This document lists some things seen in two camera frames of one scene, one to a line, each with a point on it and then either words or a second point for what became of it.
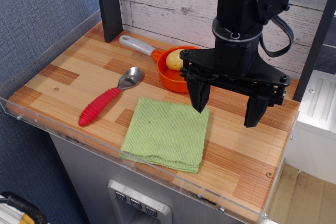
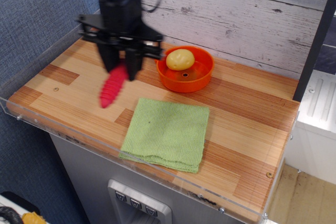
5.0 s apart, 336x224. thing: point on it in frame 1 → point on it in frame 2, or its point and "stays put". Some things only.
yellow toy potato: [174, 61] stays put
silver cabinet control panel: [134, 206] stays put
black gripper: [236, 64] → [119, 22]
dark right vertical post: [308, 68] stays put
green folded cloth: [169, 134] stays put
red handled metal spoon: [131, 77] → [114, 84]
